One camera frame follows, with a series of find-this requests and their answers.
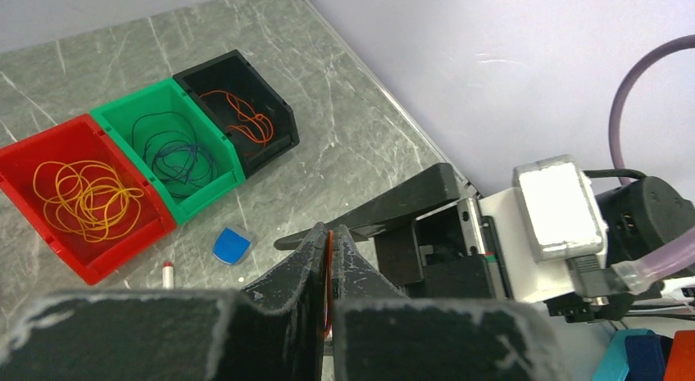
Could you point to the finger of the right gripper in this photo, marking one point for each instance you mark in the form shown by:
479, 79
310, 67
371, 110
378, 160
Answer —
396, 209

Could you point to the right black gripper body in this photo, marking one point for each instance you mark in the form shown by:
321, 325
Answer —
431, 258

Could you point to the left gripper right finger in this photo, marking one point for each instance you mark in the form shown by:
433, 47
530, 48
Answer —
393, 337

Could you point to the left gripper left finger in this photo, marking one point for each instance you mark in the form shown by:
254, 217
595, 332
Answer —
270, 330

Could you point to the black plastic bin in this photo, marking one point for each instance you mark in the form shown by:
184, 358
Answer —
241, 103

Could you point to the green plastic bin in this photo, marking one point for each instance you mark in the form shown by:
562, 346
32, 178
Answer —
173, 143

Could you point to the red plastic bin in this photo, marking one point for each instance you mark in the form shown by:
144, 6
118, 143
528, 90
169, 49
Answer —
84, 197

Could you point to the blue eraser block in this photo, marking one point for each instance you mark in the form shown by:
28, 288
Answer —
233, 245

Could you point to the white marker pen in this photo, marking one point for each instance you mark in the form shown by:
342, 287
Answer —
168, 275

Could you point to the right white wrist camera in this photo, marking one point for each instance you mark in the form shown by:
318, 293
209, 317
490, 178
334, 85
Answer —
550, 230

